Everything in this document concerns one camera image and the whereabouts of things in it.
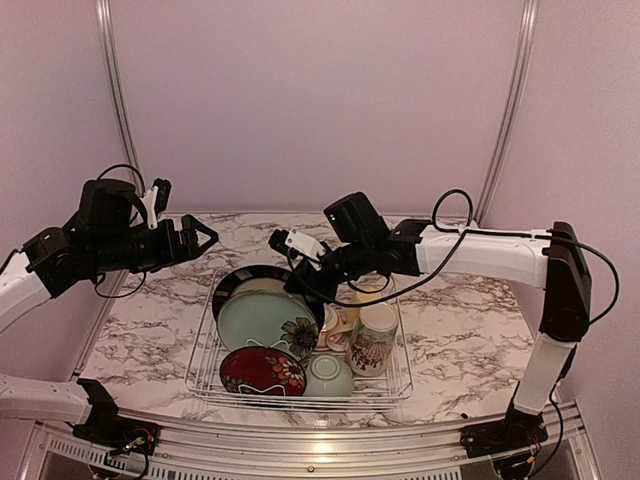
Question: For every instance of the pale green ceramic bowl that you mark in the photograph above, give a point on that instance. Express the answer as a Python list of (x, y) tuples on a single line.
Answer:
[(328, 376)]

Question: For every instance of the tall shell patterned mug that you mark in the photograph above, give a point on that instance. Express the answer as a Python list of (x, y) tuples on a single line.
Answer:
[(372, 340)]

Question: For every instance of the white wire dish rack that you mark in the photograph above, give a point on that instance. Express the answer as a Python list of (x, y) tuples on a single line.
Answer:
[(202, 378)]

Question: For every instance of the aluminium frame post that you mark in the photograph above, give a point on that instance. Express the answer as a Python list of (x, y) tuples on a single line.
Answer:
[(116, 90), (515, 93)]

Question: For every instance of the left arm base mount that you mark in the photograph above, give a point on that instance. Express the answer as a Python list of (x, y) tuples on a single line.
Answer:
[(105, 426)]

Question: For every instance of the white red patterned teacup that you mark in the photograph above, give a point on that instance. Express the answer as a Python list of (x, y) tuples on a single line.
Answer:
[(335, 333)]

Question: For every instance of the yellow ceramic cup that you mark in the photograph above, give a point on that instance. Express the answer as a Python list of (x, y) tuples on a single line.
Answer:
[(358, 297)]

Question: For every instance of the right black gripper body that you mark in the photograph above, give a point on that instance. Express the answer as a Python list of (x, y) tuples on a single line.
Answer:
[(357, 262)]

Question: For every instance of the black rimmed large plate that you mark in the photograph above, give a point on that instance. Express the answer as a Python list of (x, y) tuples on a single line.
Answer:
[(257, 278)]

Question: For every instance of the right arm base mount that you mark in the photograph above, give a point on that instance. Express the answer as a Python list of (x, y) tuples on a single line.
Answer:
[(514, 430)]

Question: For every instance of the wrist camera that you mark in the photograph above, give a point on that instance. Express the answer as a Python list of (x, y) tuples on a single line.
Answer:
[(283, 240), (154, 202)]

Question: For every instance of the right aluminium frame post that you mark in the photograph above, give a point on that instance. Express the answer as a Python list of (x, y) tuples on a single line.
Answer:
[(515, 93)]

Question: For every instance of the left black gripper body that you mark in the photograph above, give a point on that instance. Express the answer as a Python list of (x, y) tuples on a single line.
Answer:
[(150, 256)]

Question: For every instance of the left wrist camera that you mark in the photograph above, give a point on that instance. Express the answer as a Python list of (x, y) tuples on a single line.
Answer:
[(154, 202)]

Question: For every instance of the left aluminium frame post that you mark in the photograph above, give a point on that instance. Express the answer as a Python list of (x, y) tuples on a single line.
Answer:
[(116, 90)]

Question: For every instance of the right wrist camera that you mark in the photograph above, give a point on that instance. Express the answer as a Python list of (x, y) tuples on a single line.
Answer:
[(283, 240)]

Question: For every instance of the red floral small plate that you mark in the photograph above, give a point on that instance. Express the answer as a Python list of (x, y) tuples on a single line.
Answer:
[(262, 371)]

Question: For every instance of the light blue floral plate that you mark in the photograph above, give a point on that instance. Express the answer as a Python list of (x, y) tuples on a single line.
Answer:
[(272, 320)]

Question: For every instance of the aluminium front table rail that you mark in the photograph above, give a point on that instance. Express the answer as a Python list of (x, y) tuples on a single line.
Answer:
[(187, 449)]

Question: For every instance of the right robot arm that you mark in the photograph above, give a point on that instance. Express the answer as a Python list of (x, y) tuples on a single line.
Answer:
[(551, 260)]

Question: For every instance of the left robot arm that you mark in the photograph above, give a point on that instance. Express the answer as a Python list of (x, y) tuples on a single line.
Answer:
[(117, 227)]

